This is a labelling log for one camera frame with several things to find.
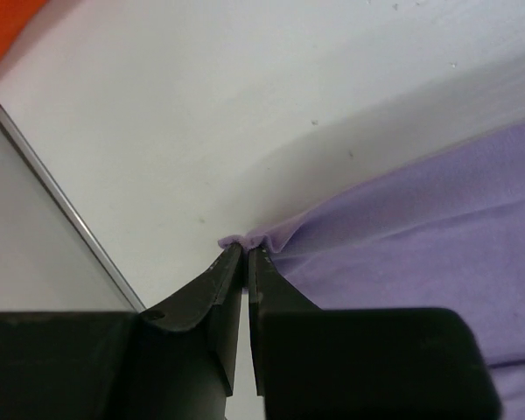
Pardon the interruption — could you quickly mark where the aluminium rail left edge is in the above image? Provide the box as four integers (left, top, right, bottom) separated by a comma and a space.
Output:
0, 105, 145, 312

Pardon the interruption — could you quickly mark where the orange t-shirt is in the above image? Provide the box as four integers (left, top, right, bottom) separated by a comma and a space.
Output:
0, 0, 47, 60

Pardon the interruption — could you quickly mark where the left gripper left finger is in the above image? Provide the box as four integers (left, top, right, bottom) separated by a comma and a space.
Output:
0, 245, 242, 419

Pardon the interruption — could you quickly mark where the lavender t-shirt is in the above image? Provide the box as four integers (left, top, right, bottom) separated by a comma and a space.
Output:
220, 122, 525, 419

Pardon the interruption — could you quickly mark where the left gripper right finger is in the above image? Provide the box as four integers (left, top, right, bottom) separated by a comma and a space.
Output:
248, 248, 503, 419

